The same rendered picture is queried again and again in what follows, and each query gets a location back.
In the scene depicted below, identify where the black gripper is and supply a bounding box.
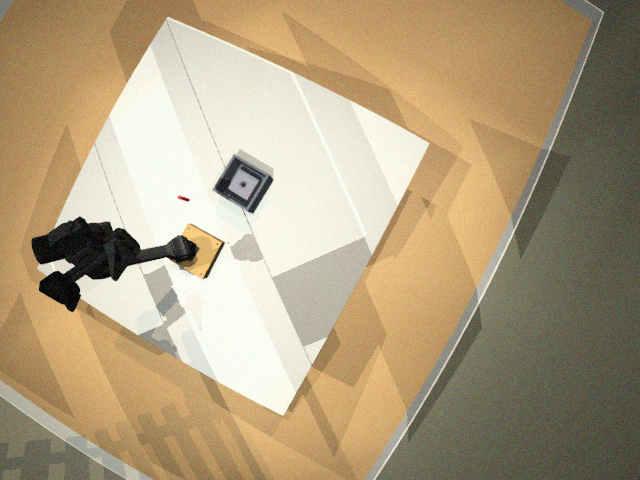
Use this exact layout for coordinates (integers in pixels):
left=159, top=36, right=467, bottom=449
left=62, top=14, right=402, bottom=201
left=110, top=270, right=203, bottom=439
left=39, top=228, right=141, bottom=312

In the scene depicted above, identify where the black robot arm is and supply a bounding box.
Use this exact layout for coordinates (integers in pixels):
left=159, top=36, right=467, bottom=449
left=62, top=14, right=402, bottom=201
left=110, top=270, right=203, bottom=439
left=31, top=217, right=199, bottom=280

